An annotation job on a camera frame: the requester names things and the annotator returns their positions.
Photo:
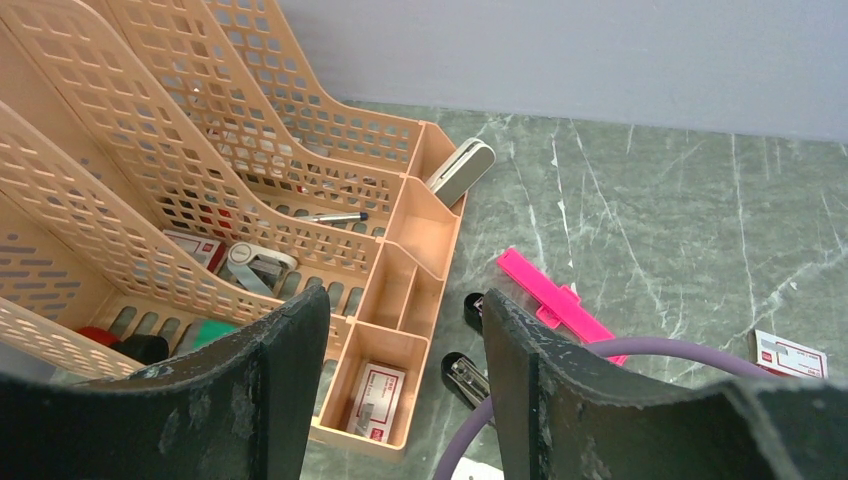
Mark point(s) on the orange mesh file organizer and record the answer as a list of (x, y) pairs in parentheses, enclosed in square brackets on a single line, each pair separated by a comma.
[(120, 119)]

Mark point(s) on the silver blue pen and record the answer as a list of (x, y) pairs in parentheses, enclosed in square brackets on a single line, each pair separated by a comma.
[(336, 218)]

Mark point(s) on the grey white device in organizer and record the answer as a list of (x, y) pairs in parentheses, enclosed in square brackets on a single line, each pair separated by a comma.
[(461, 170)]

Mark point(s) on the staple box in organizer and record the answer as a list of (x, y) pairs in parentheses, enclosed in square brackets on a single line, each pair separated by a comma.
[(375, 402)]

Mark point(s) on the black stapler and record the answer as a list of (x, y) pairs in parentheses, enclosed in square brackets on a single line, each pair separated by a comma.
[(459, 374)]

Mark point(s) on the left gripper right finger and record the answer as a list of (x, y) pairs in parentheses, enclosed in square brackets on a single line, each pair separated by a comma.
[(562, 412)]

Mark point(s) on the pink plastic staple remover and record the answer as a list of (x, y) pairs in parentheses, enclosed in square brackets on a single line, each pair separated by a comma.
[(559, 305)]

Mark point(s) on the red box in organizer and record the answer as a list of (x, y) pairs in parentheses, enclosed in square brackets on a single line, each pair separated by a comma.
[(207, 252)]

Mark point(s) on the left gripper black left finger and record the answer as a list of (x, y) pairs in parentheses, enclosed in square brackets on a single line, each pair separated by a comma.
[(240, 407)]

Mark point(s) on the red white staple box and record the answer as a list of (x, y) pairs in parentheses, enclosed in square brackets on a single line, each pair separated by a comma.
[(783, 357)]

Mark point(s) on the red black round objects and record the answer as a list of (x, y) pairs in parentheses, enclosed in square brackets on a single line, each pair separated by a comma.
[(144, 348)]

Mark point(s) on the green round object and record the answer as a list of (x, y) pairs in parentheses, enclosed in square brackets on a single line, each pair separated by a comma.
[(201, 333)]

